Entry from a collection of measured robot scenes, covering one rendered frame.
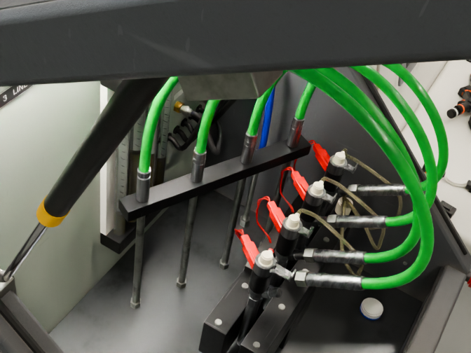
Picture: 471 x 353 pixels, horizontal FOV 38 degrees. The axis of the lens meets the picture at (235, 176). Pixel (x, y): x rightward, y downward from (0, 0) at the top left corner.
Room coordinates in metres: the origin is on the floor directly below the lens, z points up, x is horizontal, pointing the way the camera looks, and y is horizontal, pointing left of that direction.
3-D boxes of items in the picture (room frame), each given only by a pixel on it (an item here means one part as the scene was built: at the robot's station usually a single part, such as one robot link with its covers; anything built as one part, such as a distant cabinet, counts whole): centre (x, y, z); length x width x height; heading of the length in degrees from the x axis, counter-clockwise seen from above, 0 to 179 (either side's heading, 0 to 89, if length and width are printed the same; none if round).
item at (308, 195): (0.71, -0.13, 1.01); 0.05 x 0.03 x 0.21; 68
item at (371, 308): (0.73, -0.28, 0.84); 0.04 x 0.04 x 0.01
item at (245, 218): (0.87, -0.03, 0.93); 0.02 x 0.02 x 0.19; 68
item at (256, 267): (0.56, -0.07, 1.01); 0.05 x 0.03 x 0.21; 68
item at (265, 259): (0.57, -0.06, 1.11); 0.02 x 0.02 x 0.03
